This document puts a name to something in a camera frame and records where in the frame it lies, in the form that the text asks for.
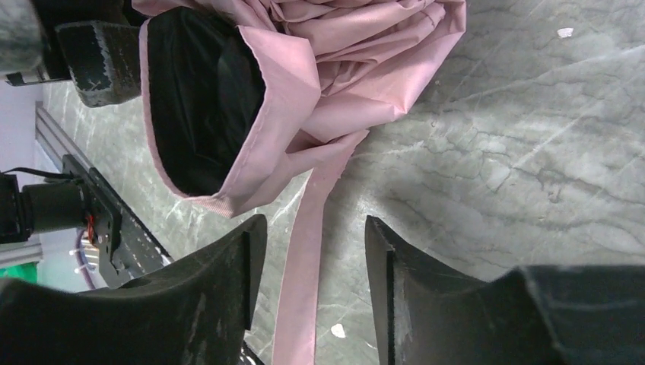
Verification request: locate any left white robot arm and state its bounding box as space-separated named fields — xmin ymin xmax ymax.
xmin=1 ymin=0 xmax=144 ymax=108

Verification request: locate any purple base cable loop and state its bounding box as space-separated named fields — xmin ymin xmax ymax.
xmin=74 ymin=229 xmax=97 ymax=290

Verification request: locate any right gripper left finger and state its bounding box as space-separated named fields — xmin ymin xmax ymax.
xmin=1 ymin=214 xmax=268 ymax=364

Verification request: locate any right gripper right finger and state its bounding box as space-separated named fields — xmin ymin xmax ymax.
xmin=364 ymin=216 xmax=644 ymax=364

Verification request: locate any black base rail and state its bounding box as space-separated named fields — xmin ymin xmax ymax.
xmin=1 ymin=154 xmax=173 ymax=287

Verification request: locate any pink and black folding umbrella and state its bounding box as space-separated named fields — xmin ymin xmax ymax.
xmin=132 ymin=1 xmax=467 ymax=364

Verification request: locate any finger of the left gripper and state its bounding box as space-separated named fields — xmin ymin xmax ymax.
xmin=55 ymin=21 xmax=141 ymax=108

